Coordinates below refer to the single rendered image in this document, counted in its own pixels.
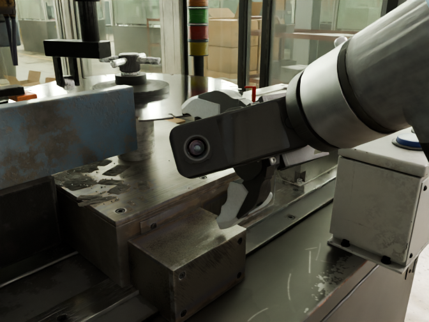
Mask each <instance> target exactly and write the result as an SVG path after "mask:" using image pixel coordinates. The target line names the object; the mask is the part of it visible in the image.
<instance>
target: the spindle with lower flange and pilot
mask: <svg viewBox="0 0 429 322"><path fill-rule="evenodd" d="M136 130H137V147H138V149H137V150H135V151H131V152H128V153H124V154H121V155H118V156H117V157H118V158H119V159H121V160H125V161H141V160H147V159H150V158H152V157H154V156H155V155H156V148H155V137H154V121H146V122H139V119H136Z"/></svg>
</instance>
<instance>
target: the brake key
mask: <svg viewBox="0 0 429 322"><path fill-rule="evenodd" d="M396 141H397V143H399V144H402V145H405V146H410V147H416V148H421V145H420V143H419V141H418V138H417V137H416V135H415V134H411V133H405V134H399V135H398V136H397V139H396Z"/></svg>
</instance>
